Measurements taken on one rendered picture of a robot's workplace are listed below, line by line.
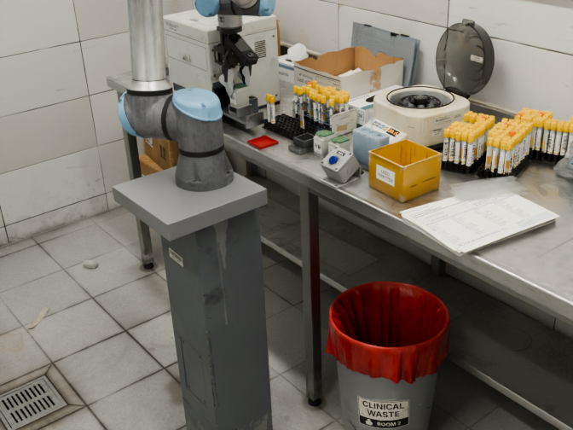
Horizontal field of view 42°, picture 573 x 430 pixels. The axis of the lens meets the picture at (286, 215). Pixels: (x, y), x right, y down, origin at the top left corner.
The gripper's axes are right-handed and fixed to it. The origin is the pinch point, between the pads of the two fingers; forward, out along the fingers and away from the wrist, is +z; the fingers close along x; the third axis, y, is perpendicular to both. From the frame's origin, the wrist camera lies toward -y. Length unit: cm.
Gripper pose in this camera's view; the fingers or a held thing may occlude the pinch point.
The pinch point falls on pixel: (239, 91)
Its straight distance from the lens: 236.5
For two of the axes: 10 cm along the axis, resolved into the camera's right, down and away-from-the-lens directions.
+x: -7.9, 3.1, -5.3
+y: -6.2, -3.4, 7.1
